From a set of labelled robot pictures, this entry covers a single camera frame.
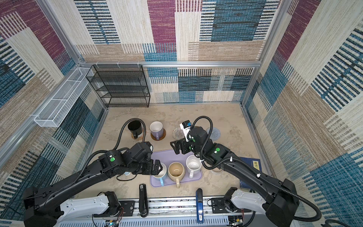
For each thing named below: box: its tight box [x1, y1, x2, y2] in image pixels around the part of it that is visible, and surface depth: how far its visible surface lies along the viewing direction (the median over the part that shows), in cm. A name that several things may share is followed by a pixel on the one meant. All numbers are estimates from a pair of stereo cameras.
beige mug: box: [167, 161, 186, 189], surface depth 80 cm
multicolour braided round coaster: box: [172, 127, 185, 140], surface depth 104 cm
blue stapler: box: [195, 188, 204, 224], surface depth 73 cm
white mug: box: [185, 154, 203, 179], surface depth 83 cm
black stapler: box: [138, 183, 149, 218], surface depth 74 cm
